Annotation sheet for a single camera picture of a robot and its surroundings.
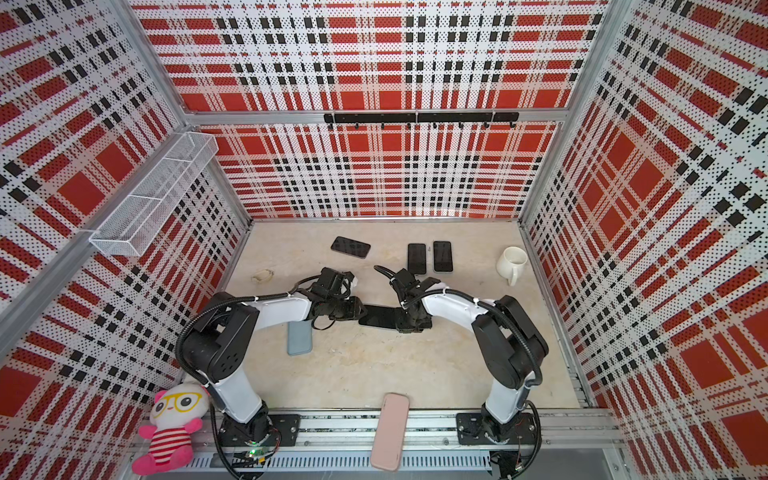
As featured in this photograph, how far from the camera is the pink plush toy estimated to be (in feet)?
2.18

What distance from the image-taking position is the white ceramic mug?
3.27 ft

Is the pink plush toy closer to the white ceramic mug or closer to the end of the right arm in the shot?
the end of the right arm

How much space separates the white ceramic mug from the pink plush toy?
96 centimetres

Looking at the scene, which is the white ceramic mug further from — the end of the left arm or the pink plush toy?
the pink plush toy

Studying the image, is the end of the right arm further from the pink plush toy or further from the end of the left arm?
the pink plush toy

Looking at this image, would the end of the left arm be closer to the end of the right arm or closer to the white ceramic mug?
the end of the right arm

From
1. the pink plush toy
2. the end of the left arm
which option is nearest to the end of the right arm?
the end of the left arm

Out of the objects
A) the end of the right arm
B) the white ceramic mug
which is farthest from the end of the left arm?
the white ceramic mug
